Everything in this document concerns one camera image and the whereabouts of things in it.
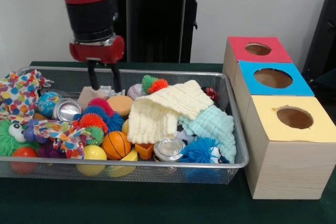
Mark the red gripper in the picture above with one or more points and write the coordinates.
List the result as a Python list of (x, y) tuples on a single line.
[(97, 53)]

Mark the cream waffle cloth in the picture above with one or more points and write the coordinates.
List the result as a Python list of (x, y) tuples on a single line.
[(152, 119)]

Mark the colourful spotted cloth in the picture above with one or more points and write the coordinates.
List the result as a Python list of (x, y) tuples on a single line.
[(18, 95)]

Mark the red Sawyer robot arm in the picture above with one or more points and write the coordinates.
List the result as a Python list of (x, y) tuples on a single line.
[(86, 11)]

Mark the wooden box with three holes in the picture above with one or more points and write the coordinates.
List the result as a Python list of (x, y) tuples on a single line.
[(288, 171)]

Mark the pale wooden block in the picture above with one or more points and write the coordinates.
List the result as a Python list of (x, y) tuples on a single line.
[(86, 96)]

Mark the orange round sponge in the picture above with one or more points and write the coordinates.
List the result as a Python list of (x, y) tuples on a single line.
[(119, 102)]

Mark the blue orange spiky ball toy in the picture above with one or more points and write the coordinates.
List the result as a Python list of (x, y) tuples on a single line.
[(113, 123)]

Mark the blue green globe ball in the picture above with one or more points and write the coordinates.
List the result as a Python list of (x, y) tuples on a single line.
[(48, 103)]

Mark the orange toy basketball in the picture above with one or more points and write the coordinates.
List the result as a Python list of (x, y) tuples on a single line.
[(115, 145)]

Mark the silver drink can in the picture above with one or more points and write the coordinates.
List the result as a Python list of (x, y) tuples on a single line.
[(169, 150)]

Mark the green fuzzy toy with eyes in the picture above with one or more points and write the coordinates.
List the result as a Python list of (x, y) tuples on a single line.
[(6, 140)]

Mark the blue fuzzy toy with eyes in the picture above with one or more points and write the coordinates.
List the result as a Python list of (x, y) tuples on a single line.
[(199, 150)]

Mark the mint waffle cloth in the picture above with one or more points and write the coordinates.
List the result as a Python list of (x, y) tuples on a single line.
[(218, 129)]

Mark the dark green table cloth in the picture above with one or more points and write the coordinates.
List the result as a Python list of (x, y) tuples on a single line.
[(328, 77), (131, 203)]

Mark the black upright panel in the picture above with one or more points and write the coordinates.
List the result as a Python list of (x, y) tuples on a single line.
[(323, 37)]

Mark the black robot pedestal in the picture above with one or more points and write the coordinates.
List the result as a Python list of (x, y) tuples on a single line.
[(157, 30)]

